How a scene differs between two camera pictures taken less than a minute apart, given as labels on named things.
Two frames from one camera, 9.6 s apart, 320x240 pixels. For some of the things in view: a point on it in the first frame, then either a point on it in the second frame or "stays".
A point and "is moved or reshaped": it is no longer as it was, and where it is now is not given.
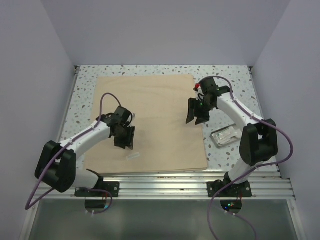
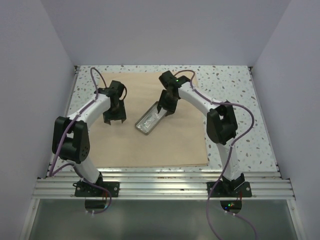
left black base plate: [113, 187] stays
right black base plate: [241, 189] stays
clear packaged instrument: [225, 134] is moved or reshaped
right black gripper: [193, 108] → [171, 108]
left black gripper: [128, 142] → [120, 115]
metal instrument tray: [225, 136] is moved or reshaped
